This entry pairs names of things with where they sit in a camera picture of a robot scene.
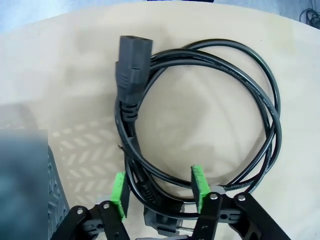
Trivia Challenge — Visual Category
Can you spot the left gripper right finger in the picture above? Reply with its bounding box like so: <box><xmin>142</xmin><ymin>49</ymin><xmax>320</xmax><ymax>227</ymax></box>
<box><xmin>190</xmin><ymin>164</ymin><xmax>293</xmax><ymax>240</ymax></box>

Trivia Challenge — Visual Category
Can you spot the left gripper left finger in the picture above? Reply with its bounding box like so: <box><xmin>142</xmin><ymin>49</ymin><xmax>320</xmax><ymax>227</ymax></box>
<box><xmin>49</xmin><ymin>171</ymin><xmax>132</xmax><ymax>240</ymax></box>

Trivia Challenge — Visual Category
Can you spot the black power cable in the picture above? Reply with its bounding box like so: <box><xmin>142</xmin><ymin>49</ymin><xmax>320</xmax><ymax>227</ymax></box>
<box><xmin>114</xmin><ymin>35</ymin><xmax>283</xmax><ymax>237</ymax></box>

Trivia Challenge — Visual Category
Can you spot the grey perforated plastic basket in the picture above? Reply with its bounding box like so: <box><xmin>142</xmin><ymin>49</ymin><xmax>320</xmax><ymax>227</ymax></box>
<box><xmin>0</xmin><ymin>103</ymin><xmax>71</xmax><ymax>240</ymax></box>

